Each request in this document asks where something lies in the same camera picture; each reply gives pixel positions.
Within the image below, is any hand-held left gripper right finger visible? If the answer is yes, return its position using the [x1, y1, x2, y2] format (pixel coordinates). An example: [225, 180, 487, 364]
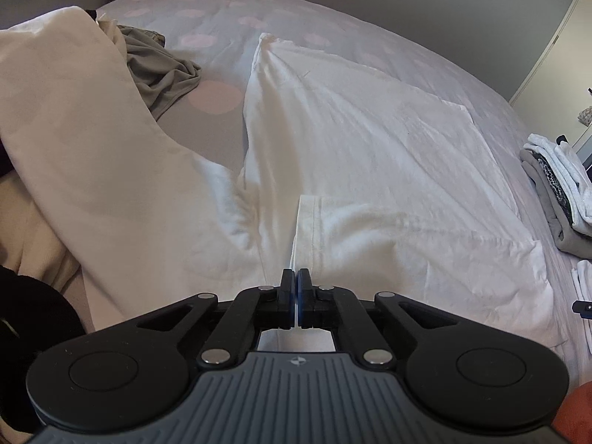
[298, 268, 463, 371]

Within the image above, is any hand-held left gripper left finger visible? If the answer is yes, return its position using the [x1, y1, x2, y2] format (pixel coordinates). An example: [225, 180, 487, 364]
[134, 268, 295, 371]

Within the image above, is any white T-shirt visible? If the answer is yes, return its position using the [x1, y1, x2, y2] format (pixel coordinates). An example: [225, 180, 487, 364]
[185, 32, 572, 357]

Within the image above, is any white folded cloth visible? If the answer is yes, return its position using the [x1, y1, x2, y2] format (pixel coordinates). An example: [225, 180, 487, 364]
[571, 259, 592, 301]

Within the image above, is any person's rust fleece clothing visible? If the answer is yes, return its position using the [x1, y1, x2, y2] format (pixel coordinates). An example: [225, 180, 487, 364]
[550, 372, 592, 444]

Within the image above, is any dark patterned folded garment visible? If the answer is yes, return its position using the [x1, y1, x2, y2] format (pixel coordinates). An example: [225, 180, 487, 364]
[536, 150, 574, 223]

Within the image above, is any black garment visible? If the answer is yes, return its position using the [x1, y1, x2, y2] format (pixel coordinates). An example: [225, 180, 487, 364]
[0, 263, 86, 433]

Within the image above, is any olive grey garment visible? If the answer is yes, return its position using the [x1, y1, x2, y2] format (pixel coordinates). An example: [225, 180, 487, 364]
[115, 24, 203, 122]

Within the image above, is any cream door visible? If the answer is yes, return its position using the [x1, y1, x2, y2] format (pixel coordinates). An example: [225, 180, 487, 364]
[509, 0, 592, 149]

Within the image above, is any polka dot bed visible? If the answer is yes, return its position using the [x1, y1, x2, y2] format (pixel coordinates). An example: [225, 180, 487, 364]
[95, 0, 592, 408]

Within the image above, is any cream white garment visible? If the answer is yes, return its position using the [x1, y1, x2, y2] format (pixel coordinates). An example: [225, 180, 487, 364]
[0, 6, 297, 334]

